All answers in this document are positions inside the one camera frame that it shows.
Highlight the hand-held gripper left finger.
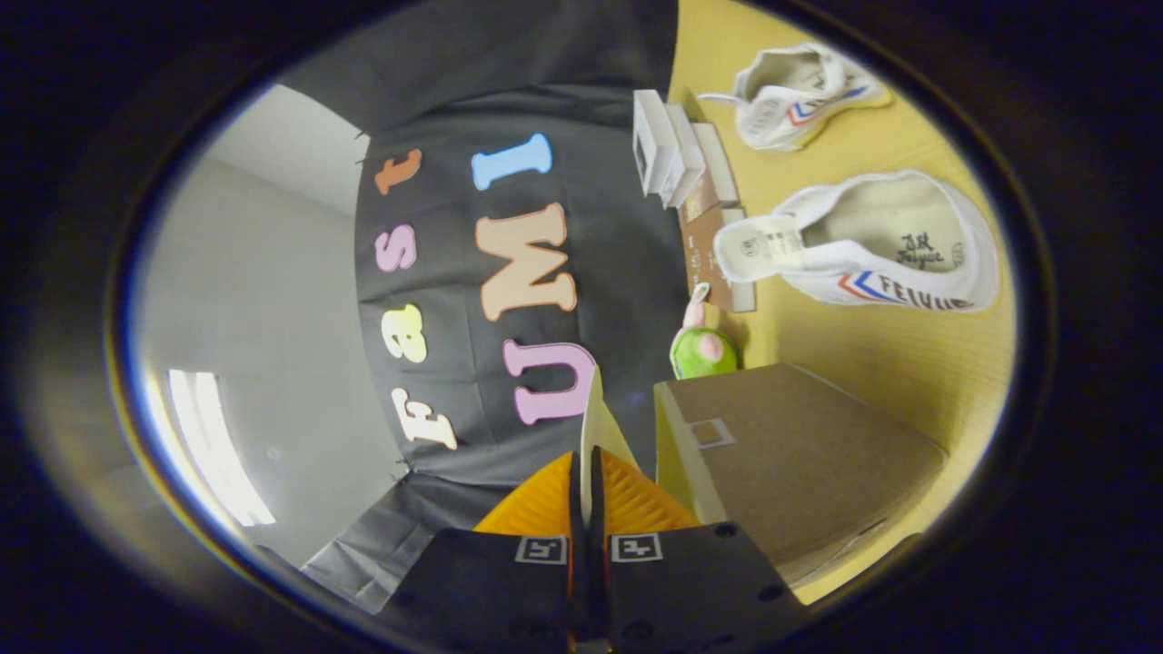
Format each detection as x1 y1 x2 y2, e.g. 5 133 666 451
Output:
375 449 589 654

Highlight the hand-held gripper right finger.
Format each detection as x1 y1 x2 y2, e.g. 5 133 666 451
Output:
589 445 811 654

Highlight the brown cover book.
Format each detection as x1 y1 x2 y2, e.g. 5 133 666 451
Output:
679 207 758 314

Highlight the brown patterned book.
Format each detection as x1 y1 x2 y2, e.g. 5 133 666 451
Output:
677 121 742 226

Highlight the white book with dark picture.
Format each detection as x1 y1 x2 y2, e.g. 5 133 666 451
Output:
632 89 679 197

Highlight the brown cardboard storage box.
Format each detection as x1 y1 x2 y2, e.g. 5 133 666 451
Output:
580 362 951 587

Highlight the white canvas shoe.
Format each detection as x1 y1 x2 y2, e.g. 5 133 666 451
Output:
712 169 1001 315
698 41 894 153

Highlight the ceiling light panel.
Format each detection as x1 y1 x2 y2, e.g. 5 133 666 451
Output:
166 368 277 528

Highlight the green and pink plush toy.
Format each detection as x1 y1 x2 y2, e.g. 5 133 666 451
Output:
670 282 741 381

